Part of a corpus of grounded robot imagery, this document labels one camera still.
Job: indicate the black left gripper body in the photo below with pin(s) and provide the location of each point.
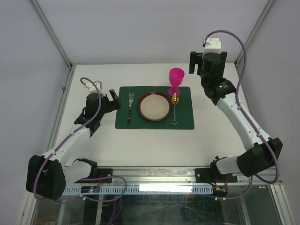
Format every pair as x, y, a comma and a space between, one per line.
108, 106

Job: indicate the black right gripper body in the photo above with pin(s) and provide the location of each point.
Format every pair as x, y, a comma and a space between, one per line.
204, 80

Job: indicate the silver fork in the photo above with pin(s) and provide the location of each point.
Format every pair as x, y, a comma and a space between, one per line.
131, 99

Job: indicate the pink plastic goblet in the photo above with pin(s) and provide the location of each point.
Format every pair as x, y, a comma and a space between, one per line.
176, 76

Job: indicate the red rimmed cream plate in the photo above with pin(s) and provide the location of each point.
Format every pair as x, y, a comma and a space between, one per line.
154, 106

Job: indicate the gold bowl spoon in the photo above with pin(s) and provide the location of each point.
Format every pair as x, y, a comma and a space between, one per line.
174, 100

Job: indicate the green placemat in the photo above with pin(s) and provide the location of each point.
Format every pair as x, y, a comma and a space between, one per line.
184, 110

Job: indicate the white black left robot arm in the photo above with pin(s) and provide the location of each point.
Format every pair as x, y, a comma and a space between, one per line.
49, 174

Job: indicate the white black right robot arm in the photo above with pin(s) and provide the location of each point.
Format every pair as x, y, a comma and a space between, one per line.
262, 151

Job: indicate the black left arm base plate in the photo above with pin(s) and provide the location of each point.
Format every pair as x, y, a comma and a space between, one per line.
103, 175

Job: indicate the aluminium front rail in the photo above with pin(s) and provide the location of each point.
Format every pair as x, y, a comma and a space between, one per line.
178, 175

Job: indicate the white slotted cable duct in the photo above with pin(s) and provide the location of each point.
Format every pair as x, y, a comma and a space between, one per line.
143, 189

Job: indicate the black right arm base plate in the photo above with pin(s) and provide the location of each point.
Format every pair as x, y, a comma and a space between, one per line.
207, 175

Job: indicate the aluminium right frame post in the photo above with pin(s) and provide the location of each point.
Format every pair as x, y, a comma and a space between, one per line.
254, 31

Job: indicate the aluminium frame post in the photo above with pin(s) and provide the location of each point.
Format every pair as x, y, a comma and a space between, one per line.
48, 28
254, 31

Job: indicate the aluminium left frame post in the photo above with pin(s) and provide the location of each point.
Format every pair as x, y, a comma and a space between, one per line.
48, 28

